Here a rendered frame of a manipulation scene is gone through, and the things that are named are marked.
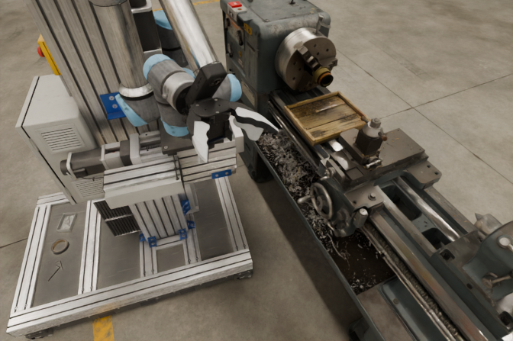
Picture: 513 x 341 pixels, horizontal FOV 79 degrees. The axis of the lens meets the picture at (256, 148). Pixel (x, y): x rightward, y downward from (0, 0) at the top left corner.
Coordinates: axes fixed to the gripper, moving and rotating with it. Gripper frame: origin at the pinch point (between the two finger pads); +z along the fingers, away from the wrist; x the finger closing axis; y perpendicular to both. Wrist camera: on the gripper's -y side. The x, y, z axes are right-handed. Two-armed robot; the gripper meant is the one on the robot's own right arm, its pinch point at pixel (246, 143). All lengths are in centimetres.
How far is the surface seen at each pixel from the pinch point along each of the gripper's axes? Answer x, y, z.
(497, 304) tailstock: -65, 56, 50
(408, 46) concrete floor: -386, 107, -148
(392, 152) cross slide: -90, 49, -7
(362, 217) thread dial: -62, 63, 3
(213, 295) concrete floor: -21, 157, -39
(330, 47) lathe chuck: -107, 28, -65
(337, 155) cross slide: -71, 53, -21
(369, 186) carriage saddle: -73, 58, -4
